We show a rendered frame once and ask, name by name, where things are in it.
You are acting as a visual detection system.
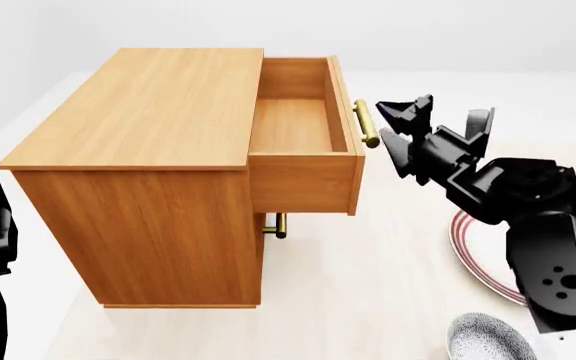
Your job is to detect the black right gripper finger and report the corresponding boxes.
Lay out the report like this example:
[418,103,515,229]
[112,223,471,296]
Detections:
[374,94,435,138]
[377,127,420,180]

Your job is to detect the wooden drawer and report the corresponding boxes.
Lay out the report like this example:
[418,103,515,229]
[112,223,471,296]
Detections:
[247,55,367,217]

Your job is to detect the black speckled white bowl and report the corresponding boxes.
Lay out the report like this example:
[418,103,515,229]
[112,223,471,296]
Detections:
[446,312,540,360]

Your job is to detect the wooden cabinet body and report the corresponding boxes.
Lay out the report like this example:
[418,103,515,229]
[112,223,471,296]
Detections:
[0,47,265,310]

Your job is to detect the white plate with red rings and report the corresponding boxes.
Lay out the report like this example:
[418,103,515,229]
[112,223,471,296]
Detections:
[448,209,530,308]

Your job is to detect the brass drawer handle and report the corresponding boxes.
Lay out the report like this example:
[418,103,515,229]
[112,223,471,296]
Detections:
[261,212,289,240]
[351,99,382,149]

